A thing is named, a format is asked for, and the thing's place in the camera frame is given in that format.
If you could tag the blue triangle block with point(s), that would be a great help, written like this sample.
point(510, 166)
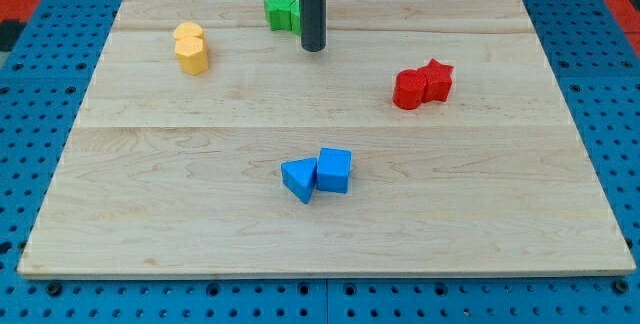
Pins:
point(299, 177)

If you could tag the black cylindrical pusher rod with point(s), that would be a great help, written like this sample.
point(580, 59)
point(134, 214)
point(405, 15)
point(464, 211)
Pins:
point(313, 24)

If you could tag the wooden board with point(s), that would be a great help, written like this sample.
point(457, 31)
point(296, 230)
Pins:
point(167, 175)

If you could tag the blue cube block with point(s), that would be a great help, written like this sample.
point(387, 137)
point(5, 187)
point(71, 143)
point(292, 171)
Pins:
point(333, 170)

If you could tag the yellow heart block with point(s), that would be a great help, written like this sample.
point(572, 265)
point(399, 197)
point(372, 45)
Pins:
point(188, 29)

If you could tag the green block behind rod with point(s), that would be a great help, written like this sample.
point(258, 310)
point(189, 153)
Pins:
point(295, 18)

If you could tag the green star block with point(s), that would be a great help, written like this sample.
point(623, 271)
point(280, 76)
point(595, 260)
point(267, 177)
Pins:
point(278, 14)

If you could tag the yellow hexagon block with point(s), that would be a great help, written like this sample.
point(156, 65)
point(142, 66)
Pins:
point(192, 56)

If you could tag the red cylinder block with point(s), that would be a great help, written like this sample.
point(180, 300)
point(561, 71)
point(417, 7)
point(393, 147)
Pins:
point(409, 89)

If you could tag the red star block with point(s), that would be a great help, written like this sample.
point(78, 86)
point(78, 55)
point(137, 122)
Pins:
point(438, 81)

